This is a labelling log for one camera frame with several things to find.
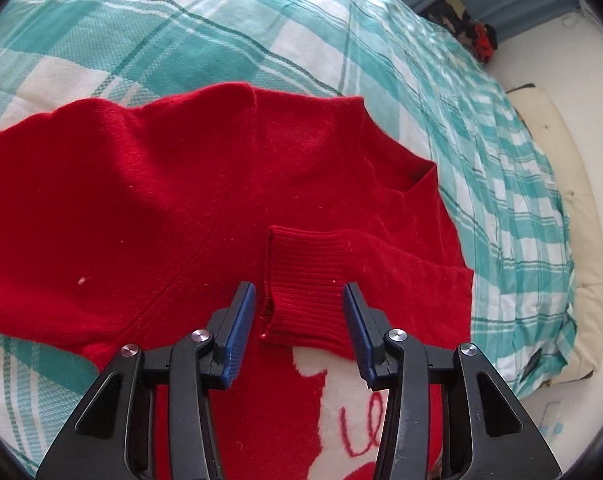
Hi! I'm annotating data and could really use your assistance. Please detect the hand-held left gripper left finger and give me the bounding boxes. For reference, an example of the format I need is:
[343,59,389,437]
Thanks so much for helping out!
[34,281,258,480]

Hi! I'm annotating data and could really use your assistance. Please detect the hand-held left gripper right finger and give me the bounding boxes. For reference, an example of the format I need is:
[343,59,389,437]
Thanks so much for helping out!
[342,281,565,480]

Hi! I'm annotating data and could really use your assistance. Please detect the red sweater with white animal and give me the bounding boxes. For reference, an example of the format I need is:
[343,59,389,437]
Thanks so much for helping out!
[0,81,475,480]

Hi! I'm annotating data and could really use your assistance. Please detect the pile of mixed clothes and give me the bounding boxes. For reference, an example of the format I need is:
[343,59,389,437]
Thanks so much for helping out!
[424,0,499,64]

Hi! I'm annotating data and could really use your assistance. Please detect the white paper sheet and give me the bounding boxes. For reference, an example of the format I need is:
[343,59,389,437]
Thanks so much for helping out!
[535,400,565,437]

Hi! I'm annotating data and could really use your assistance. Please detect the bed with teal checked sheet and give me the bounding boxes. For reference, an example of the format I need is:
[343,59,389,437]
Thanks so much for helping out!
[0,0,579,480]

